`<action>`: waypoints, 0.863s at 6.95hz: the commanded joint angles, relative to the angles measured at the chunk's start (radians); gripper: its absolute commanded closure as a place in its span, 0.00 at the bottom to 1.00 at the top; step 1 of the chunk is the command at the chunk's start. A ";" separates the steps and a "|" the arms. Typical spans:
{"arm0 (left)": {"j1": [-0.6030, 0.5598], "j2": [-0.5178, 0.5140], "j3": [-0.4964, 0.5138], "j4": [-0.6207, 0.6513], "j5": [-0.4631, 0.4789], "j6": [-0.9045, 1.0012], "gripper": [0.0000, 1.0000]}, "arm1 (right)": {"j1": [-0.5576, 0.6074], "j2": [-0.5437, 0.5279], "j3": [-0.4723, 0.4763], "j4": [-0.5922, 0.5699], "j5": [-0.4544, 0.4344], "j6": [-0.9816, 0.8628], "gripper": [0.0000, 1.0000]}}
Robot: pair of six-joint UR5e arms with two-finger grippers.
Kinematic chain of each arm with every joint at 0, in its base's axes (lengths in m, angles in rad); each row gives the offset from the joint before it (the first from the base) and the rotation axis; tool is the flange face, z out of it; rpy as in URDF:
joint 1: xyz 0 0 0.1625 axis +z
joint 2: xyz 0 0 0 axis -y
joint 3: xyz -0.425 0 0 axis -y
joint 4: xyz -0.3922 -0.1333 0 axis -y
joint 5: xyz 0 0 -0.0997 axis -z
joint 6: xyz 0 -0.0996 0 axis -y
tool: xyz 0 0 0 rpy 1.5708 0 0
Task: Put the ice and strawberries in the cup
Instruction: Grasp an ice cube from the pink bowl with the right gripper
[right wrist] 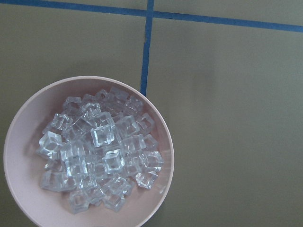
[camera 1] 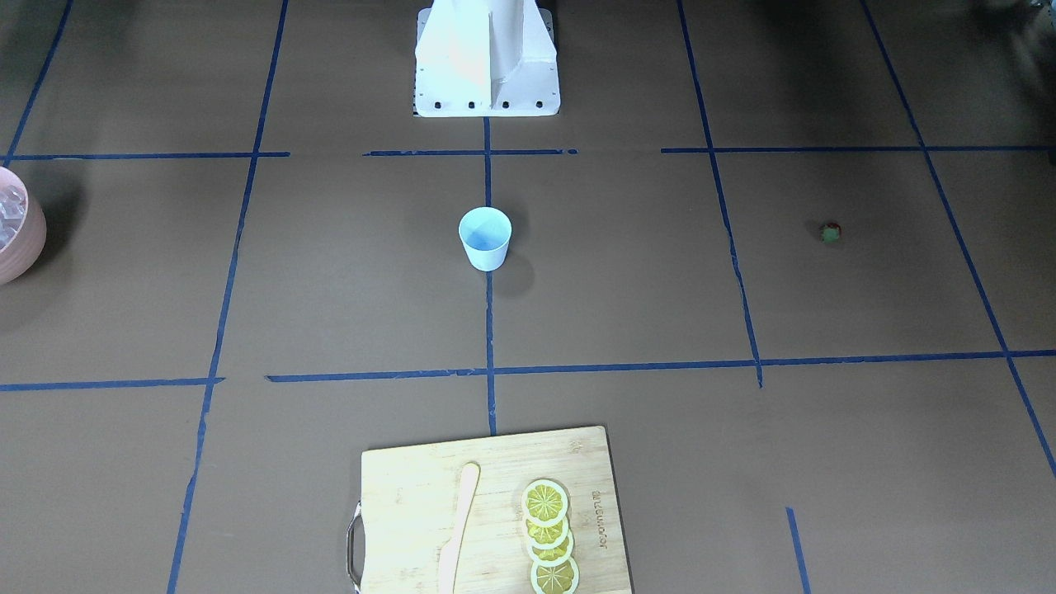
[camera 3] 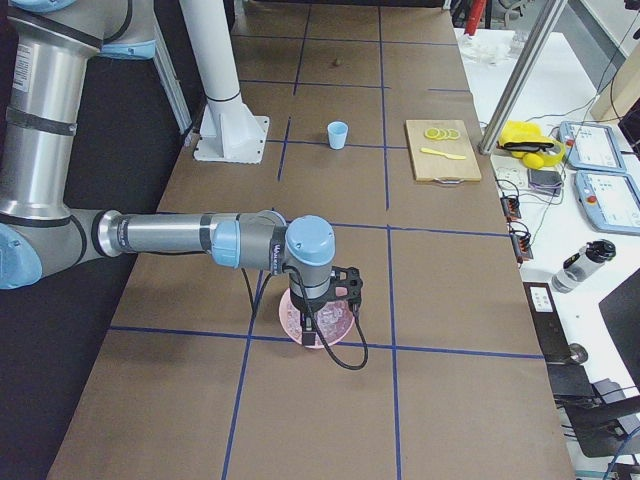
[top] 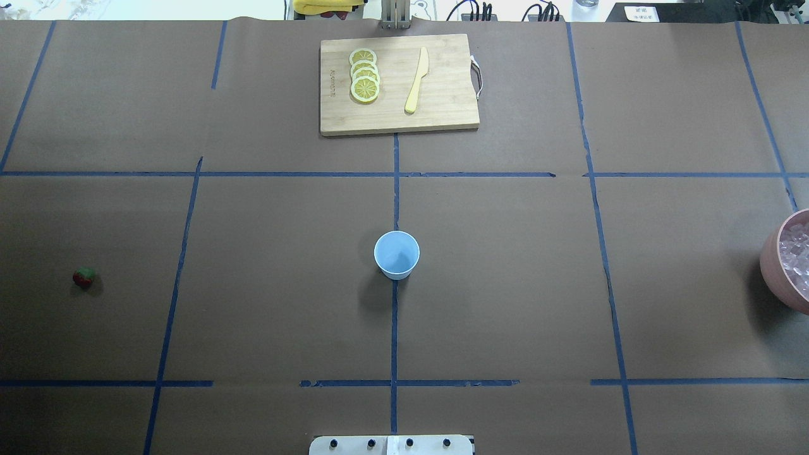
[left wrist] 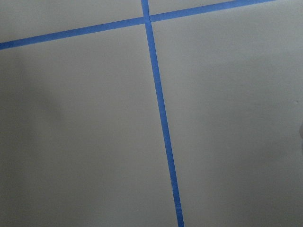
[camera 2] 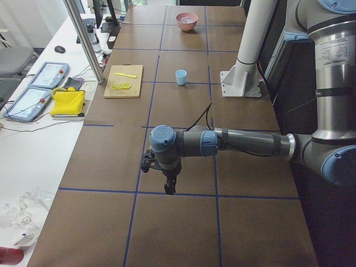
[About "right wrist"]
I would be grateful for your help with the pile of clear ice cubes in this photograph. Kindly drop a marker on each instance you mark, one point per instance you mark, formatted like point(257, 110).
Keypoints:
point(99, 148)

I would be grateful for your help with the pink bowl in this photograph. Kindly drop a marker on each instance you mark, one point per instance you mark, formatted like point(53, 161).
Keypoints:
point(23, 167)

